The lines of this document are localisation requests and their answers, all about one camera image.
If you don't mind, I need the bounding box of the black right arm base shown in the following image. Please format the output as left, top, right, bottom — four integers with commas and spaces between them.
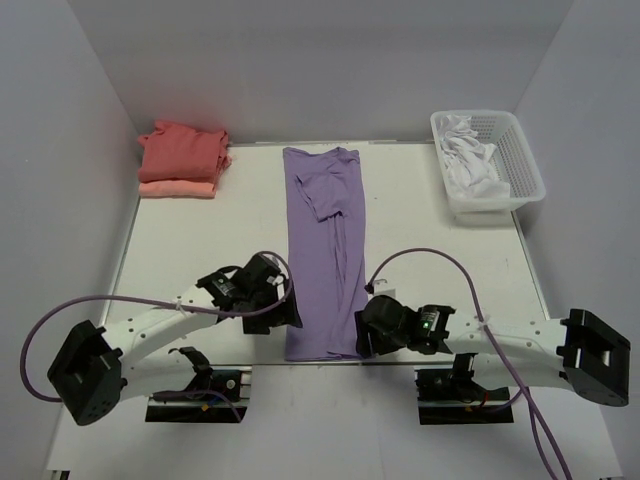
415, 354, 519, 426

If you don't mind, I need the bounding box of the white plastic basket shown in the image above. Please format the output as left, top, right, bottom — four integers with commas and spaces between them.
430, 110, 546, 214

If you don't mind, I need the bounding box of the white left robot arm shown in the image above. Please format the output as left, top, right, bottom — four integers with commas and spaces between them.
47, 251, 302, 426

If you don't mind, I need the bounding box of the purple t-shirt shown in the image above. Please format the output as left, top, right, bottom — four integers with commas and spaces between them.
283, 147, 367, 362

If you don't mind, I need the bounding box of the folded red t-shirt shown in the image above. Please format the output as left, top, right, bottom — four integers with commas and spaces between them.
137, 120, 231, 183

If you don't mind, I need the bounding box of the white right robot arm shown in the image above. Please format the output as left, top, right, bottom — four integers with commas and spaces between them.
355, 295, 631, 407

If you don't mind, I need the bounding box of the white crumpled t-shirt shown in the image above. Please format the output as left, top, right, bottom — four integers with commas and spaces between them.
437, 114, 511, 200

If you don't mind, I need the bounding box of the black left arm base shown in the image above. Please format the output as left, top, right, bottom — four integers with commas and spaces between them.
145, 366, 252, 424

